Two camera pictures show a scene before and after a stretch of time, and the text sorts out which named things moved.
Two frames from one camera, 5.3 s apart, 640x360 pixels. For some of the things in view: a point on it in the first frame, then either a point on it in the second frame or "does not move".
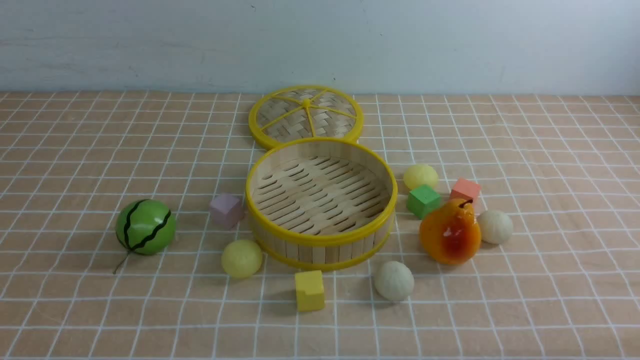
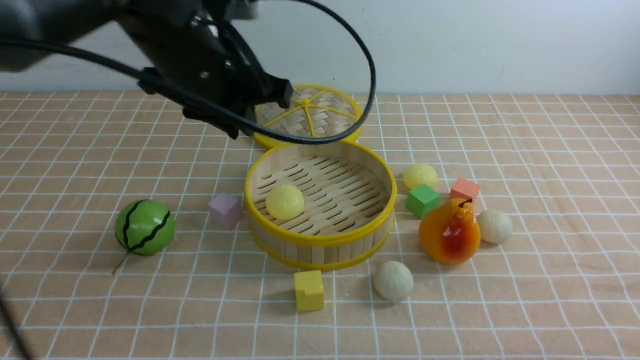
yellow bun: x=241 y=258 to x=284 y=202
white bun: x=496 y=227 does not move
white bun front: x=394 y=281 does not move
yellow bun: x=417 y=175 does not move
